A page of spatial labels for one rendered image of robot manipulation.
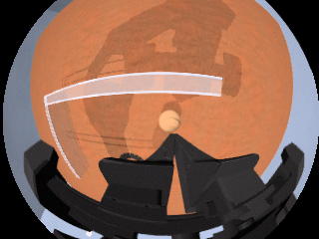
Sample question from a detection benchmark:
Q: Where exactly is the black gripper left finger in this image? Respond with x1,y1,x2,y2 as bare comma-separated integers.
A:
99,133,175,206

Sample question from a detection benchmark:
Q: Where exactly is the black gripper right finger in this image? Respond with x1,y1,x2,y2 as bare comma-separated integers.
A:
174,133,259,213

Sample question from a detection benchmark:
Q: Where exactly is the peach ball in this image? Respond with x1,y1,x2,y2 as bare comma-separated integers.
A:
159,111,180,132

